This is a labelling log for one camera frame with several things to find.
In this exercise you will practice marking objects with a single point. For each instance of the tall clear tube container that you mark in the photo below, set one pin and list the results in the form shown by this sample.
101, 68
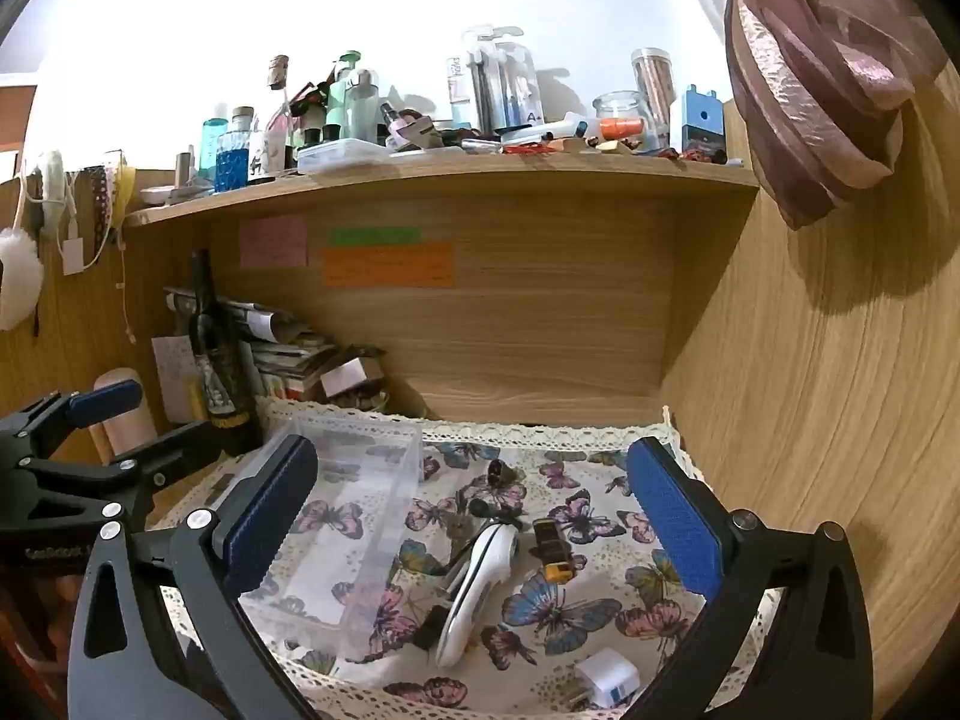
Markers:
653, 71

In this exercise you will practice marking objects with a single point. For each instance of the green sticky note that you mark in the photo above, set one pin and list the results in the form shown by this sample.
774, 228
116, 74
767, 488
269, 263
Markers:
374, 236

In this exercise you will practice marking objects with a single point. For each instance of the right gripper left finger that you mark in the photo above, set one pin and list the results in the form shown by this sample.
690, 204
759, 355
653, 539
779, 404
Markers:
159, 631

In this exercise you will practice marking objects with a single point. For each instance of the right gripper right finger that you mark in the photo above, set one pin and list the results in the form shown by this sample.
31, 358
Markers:
817, 658

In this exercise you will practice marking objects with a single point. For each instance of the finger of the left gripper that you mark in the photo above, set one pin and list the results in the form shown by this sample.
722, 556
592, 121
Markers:
135, 479
37, 430

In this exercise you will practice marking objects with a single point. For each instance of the small black round microphone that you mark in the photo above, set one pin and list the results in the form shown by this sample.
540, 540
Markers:
500, 475

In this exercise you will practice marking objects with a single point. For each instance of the clear plastic storage bin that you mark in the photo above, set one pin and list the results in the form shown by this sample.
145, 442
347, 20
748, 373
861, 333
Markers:
331, 586

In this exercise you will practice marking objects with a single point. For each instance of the black gold lipstick tube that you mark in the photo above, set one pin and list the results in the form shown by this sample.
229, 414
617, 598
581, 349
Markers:
556, 559

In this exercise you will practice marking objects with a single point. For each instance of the clear plastic tray on shelf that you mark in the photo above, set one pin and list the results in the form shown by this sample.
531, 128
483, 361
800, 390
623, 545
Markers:
339, 153

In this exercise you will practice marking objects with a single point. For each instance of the pink sticky note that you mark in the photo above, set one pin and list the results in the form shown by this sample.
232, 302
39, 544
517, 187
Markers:
274, 242

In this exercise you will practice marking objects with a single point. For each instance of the butterfly print lace cloth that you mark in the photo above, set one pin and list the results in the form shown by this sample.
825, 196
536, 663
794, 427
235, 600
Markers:
626, 594

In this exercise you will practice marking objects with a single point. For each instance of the hanging mauve cloth bag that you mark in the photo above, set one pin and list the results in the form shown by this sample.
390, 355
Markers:
821, 86

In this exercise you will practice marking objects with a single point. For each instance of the blue liquid bottle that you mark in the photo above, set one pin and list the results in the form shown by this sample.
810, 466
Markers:
232, 166

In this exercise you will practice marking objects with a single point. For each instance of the clear glass jar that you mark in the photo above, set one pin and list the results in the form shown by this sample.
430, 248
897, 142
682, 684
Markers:
624, 116

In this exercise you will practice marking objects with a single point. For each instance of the dark wine bottle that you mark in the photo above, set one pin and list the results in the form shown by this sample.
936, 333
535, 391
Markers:
225, 388

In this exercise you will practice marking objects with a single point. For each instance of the small white box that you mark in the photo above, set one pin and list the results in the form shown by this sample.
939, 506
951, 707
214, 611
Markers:
350, 375

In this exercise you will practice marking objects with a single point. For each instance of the white cylindrical cup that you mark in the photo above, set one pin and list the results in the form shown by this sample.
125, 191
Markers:
126, 431

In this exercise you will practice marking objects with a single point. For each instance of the blue box on shelf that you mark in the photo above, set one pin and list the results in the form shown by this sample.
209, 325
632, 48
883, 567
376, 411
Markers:
702, 121

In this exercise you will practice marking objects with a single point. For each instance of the white paper note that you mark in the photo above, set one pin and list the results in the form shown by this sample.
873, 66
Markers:
179, 379

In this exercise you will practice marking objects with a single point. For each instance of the white usb charger cube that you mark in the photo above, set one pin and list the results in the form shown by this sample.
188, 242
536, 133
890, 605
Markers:
604, 681

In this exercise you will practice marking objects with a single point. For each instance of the wooden shelf board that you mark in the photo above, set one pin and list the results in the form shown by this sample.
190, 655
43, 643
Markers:
584, 171

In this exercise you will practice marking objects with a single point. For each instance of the orange sticky note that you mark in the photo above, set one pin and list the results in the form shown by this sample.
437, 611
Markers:
429, 265

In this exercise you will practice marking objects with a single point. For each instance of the stack of books and papers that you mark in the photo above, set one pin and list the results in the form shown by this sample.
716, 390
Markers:
283, 358

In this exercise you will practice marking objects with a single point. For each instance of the white handheld massager device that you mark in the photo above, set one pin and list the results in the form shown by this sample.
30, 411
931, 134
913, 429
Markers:
467, 603

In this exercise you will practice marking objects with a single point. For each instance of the white fluffy puff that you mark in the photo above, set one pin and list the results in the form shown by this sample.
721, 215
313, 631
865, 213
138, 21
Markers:
22, 277

